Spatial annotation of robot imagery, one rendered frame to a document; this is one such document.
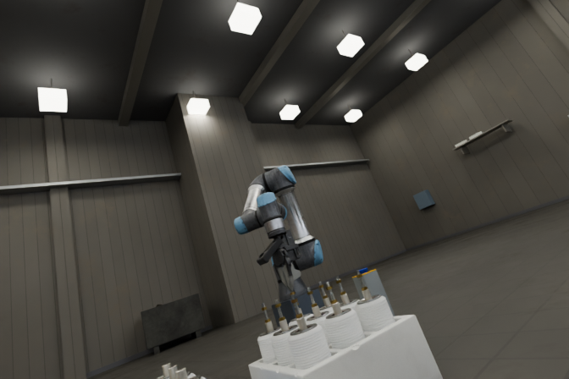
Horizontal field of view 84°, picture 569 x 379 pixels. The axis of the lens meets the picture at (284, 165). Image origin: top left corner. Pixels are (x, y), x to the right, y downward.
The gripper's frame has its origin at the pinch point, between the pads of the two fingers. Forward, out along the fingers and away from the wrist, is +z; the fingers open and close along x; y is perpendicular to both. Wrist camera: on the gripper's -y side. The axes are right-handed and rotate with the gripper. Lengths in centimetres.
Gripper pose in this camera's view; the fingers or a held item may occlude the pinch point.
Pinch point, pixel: (289, 288)
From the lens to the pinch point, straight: 118.6
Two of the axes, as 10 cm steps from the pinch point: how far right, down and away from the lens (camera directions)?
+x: -5.0, 4.6, 7.3
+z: 3.2, 8.8, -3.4
